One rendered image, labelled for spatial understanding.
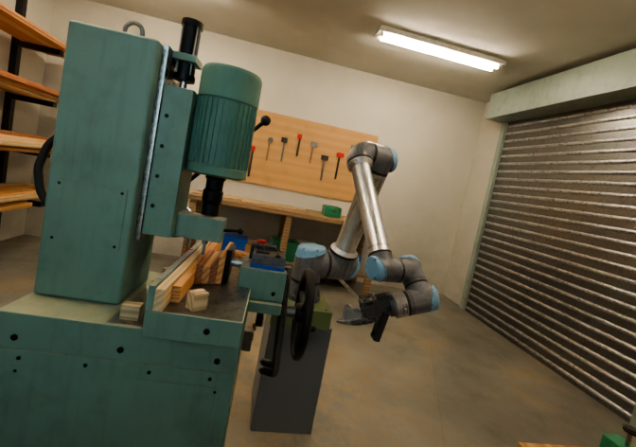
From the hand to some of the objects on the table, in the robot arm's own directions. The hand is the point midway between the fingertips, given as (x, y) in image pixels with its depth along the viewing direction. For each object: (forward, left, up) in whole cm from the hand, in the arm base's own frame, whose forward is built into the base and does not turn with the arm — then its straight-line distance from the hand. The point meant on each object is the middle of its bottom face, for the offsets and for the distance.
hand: (340, 322), depth 126 cm
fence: (0, -56, +14) cm, 57 cm away
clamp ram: (+4, -41, +15) cm, 44 cm away
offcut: (+27, -53, +15) cm, 61 cm away
